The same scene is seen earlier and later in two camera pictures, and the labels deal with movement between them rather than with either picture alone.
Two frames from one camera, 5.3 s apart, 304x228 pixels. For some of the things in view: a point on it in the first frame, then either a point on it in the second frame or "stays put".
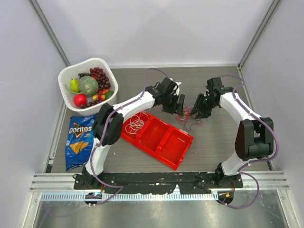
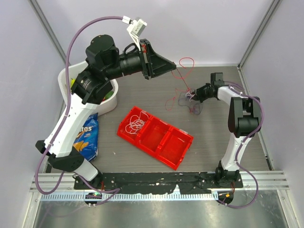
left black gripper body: x=170 y=105 to x=147 y=68
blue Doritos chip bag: x=80 y=141 stays put
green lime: x=109 y=94 stays put
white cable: x=136 y=122 stays put
